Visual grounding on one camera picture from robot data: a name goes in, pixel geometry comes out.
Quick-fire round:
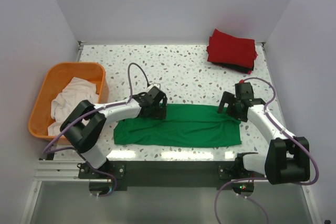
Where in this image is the green t shirt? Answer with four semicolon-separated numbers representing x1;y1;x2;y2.
113;104;241;148

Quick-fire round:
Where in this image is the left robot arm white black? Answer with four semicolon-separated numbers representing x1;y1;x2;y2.
60;85;167;178

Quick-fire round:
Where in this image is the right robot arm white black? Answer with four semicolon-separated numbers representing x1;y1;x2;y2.
217;82;310;185

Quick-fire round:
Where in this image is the folded black t shirt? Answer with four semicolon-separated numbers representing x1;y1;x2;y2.
213;62;254;74

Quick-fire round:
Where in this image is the folded red t shirt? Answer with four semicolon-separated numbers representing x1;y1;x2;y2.
206;29;257;71

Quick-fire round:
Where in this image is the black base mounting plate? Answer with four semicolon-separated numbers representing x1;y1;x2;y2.
78;159;266;192

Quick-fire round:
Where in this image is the white t shirt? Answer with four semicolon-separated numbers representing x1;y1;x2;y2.
47;77;99;136

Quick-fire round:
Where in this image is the orange plastic basket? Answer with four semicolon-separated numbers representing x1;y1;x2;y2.
28;62;109;142

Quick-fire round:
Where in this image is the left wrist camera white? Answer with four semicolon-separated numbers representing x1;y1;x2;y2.
147;83;161;90

